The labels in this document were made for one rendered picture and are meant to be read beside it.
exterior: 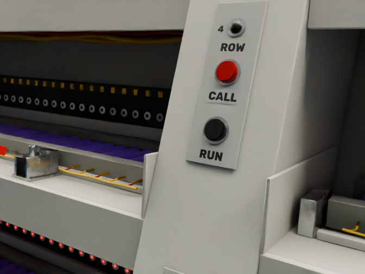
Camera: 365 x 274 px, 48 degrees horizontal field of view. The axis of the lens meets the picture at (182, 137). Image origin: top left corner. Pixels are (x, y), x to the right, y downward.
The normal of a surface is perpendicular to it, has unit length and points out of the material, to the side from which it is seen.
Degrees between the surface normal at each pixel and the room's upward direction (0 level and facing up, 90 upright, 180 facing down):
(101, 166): 105
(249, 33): 90
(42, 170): 90
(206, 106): 90
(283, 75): 90
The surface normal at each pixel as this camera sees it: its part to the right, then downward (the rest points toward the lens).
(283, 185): 0.84, 0.13
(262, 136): -0.50, -0.18
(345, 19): -0.54, 0.09
